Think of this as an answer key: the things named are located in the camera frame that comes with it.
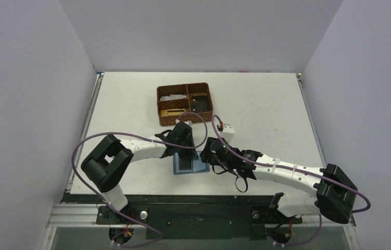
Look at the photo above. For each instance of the blue leather card holder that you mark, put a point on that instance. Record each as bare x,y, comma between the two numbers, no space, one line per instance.
198,165

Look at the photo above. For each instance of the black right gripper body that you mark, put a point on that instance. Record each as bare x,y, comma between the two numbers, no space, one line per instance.
208,153

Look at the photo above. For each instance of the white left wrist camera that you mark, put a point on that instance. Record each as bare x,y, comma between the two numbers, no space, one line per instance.
189,123

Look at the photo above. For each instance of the brown woven divided basket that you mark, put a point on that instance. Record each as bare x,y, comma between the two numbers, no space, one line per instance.
189,89

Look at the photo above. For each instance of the black card with stripe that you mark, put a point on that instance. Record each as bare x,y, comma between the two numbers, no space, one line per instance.
184,165

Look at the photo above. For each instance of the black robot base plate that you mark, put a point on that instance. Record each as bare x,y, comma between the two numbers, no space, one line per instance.
180,217

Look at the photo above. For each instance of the gold card in basket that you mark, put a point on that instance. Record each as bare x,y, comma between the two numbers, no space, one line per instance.
172,112

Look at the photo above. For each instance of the silver cards in basket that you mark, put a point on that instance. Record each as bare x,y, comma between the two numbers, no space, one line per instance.
172,97

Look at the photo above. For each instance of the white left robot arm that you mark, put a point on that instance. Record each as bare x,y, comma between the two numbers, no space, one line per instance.
106,164

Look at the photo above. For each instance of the aluminium frame rail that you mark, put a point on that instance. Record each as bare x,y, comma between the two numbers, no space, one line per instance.
87,215

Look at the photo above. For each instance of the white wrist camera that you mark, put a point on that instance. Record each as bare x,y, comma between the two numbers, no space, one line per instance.
227,133
189,123

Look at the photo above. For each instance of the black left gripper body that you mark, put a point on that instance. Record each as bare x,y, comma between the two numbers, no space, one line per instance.
188,145

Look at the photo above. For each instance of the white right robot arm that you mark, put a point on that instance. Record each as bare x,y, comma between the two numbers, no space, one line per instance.
330,191

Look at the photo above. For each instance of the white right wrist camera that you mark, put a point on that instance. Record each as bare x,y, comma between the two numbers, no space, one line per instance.
227,133

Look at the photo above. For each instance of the black items in basket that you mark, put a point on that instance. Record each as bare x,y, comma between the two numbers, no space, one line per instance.
200,104

